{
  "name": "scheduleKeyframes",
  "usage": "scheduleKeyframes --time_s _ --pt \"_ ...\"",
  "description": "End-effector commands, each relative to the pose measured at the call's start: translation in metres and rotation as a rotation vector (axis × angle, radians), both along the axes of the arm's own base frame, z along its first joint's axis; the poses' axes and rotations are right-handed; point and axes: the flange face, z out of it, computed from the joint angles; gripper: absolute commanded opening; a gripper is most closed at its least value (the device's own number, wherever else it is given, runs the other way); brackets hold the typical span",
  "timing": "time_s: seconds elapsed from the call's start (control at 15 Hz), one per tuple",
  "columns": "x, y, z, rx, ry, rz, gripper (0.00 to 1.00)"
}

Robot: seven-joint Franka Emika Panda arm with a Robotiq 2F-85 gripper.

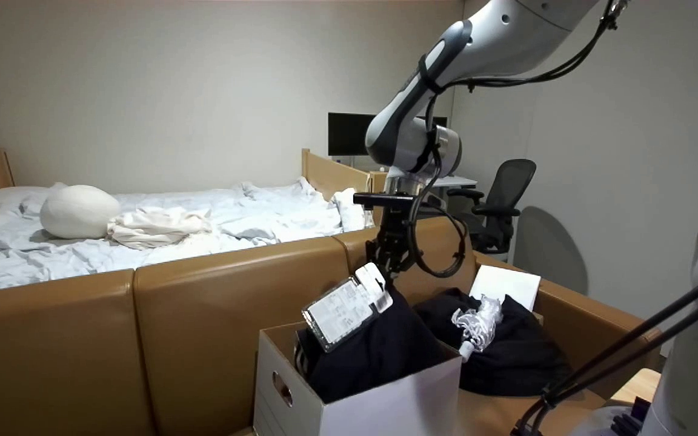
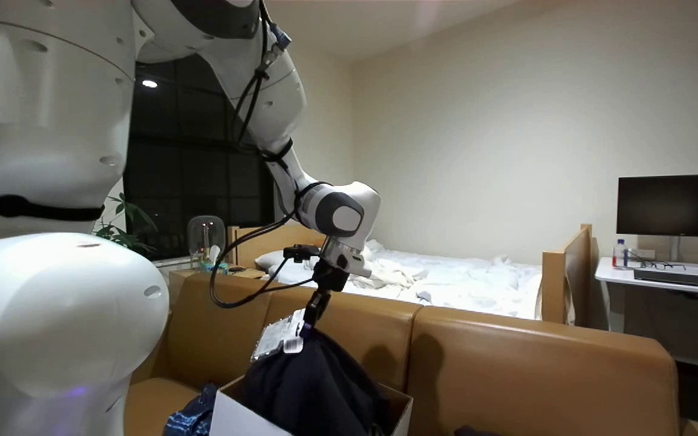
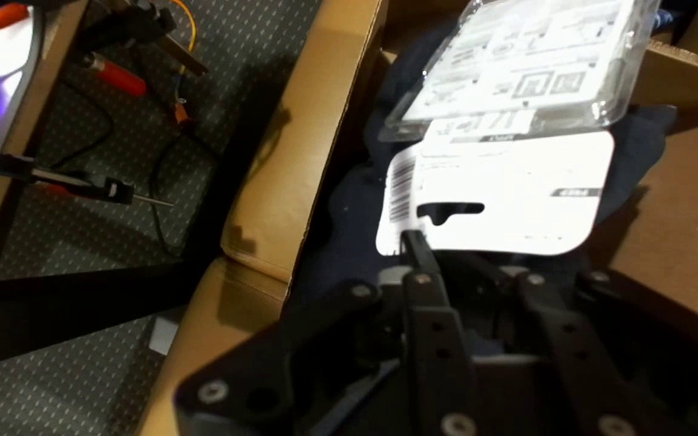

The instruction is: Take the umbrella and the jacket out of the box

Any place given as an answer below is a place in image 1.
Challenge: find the grey rounded chair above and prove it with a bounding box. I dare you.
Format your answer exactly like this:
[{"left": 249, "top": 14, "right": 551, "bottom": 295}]
[{"left": 514, "top": 203, "right": 591, "bottom": 298}]

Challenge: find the white desk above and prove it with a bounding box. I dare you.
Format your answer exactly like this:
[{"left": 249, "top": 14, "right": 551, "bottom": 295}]
[{"left": 383, "top": 168, "right": 480, "bottom": 220}]

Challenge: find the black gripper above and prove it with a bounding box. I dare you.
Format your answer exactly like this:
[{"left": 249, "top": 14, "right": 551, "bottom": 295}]
[{"left": 365, "top": 202, "right": 427, "bottom": 286}]

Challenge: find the cream crumpled cloth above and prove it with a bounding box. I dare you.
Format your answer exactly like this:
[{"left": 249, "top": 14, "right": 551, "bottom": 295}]
[{"left": 103, "top": 206, "right": 214, "bottom": 252}]

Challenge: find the tan leather sofa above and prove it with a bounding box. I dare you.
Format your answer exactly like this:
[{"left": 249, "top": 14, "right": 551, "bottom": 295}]
[{"left": 0, "top": 215, "right": 666, "bottom": 436}]

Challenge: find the round white pillow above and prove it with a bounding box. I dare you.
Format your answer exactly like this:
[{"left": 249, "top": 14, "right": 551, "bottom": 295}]
[{"left": 38, "top": 182, "right": 124, "bottom": 241}]

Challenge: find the white cardboard box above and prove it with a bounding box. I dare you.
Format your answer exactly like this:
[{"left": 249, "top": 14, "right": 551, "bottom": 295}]
[{"left": 251, "top": 319, "right": 466, "bottom": 436}]

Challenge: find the white paper sheet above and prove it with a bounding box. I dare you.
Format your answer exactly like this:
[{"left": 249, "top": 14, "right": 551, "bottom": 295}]
[{"left": 467, "top": 263, "right": 542, "bottom": 313}]

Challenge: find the white blister package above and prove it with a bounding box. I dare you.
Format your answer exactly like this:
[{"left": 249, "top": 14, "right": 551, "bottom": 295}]
[{"left": 297, "top": 258, "right": 394, "bottom": 350}]

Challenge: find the black computer monitor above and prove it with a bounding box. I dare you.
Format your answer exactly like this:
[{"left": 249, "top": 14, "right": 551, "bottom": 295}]
[{"left": 326, "top": 112, "right": 450, "bottom": 159}]

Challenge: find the black mesh office chair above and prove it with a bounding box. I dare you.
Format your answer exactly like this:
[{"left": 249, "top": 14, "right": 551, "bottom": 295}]
[{"left": 466, "top": 157, "right": 537, "bottom": 256}]

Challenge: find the flat white pillow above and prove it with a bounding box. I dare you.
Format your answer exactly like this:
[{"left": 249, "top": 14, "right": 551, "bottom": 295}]
[{"left": 0, "top": 183, "right": 54, "bottom": 212}]

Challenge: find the umbrella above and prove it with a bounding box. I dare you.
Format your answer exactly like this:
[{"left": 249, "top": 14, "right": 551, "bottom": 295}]
[{"left": 450, "top": 294, "right": 506, "bottom": 363}]

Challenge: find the wooden bed frame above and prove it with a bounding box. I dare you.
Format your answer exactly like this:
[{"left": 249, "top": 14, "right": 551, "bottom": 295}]
[{"left": 0, "top": 145, "right": 389, "bottom": 229}]

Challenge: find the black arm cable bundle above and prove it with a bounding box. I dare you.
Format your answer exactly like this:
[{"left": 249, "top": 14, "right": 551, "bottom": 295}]
[{"left": 514, "top": 143, "right": 698, "bottom": 436}]

